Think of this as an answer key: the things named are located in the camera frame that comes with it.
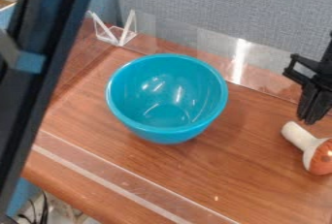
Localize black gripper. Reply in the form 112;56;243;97
282;32;332;125

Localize white brown toy mushroom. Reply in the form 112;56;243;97
281;121;332;176

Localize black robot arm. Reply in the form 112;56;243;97
0;0;332;224

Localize blue plastic bowl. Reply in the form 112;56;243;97
104;53;228;144

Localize clear acrylic back barrier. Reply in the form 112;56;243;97
85;9;332;106

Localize clear acrylic barrier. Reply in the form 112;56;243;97
85;9;332;106
32;131;238;224

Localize clear acrylic front barrier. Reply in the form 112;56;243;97
32;131;238;224

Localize clear acrylic corner bracket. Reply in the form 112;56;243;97
87;10;137;47

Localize black cables under table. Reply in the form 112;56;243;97
0;190;50;224

